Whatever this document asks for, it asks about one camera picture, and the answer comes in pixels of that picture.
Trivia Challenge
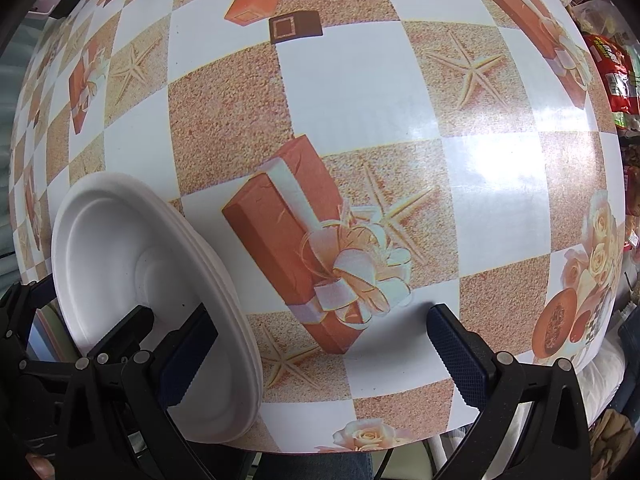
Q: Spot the white foam plate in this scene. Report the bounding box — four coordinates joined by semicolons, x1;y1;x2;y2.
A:
50;172;263;445
165;199;264;443

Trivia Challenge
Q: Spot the checkered printed tablecloth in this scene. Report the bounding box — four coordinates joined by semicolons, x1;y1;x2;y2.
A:
7;0;628;453

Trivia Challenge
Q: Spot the black cable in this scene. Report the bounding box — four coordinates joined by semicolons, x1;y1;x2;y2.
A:
372;452;396;480

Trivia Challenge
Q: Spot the person's left hand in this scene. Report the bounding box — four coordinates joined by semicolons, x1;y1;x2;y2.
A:
22;452;58;480

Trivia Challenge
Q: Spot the person's leg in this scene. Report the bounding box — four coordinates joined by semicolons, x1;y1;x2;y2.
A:
252;452;373;480

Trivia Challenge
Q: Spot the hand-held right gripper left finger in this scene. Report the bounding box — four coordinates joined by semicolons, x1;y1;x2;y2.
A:
60;302;219;480

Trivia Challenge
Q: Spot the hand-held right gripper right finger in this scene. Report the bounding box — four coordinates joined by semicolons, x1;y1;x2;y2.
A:
426;303;596;480

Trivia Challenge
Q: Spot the white table leg tube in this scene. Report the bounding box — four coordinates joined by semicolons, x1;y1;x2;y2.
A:
427;432;453;461

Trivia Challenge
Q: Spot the brown fuzzy cloth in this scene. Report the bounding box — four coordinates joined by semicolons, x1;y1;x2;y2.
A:
590;407;638;480

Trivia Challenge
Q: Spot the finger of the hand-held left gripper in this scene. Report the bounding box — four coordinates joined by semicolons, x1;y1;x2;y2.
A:
87;305;156;362

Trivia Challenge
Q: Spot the clear snack bag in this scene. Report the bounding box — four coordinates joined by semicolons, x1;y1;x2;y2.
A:
570;0;626;36

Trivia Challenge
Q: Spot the red snack bag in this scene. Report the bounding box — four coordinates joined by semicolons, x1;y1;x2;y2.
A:
582;32;640;116

